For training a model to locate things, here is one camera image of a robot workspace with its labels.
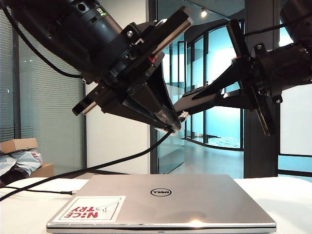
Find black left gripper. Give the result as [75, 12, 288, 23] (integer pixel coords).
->
[72, 6, 193, 131]

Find black cable silver lightning plug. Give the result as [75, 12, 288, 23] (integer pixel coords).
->
[0, 110, 190, 202]

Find white red print sticker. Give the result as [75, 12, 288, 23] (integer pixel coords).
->
[52, 195, 127, 223]

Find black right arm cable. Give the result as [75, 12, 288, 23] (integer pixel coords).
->
[243, 14, 312, 37]

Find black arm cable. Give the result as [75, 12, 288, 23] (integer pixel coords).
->
[0, 4, 82, 78]
[243, 14, 312, 37]

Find black bag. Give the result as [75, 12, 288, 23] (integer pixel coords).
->
[0, 168, 30, 189]

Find narrow grey window blinds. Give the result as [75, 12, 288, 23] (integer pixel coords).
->
[0, 9, 15, 143]

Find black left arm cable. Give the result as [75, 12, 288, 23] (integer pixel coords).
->
[0, 4, 82, 78]

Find wide grey window blinds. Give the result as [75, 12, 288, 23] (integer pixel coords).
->
[19, 26, 85, 178]

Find glass door leaf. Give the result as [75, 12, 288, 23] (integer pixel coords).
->
[156, 0, 187, 175]

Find closed brown cardboard box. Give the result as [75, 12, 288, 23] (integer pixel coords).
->
[30, 163, 55, 179]

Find silver Dell laptop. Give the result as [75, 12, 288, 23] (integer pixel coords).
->
[46, 174, 277, 234]

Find white frosted panel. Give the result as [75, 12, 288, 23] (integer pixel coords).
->
[279, 82, 312, 156]

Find curved glass partition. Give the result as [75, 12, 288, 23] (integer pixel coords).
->
[184, 21, 245, 150]

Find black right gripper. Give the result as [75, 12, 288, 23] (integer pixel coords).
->
[190, 19, 286, 137]

